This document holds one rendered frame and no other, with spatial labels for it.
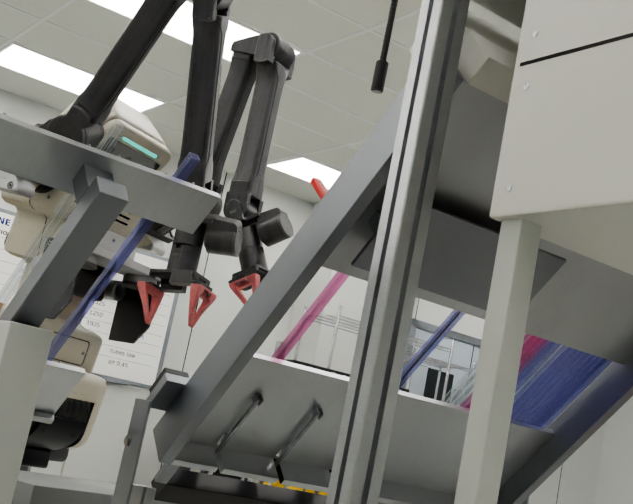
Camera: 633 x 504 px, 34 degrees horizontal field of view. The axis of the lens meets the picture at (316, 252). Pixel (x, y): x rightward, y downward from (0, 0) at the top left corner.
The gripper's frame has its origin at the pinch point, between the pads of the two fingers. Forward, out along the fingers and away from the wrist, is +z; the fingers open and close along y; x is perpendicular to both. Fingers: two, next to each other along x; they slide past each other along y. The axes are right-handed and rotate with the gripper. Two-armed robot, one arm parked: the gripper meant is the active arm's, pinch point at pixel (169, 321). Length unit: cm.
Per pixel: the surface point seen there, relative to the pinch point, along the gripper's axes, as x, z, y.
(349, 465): 58, 30, -66
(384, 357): 58, 19, -68
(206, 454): 22.3, 26.4, -27.5
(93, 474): -542, -19, 415
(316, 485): 5.5, 26.8, -38.5
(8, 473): 56, 36, -21
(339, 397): 15.1, 14.4, -44.2
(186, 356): -581, -131, 379
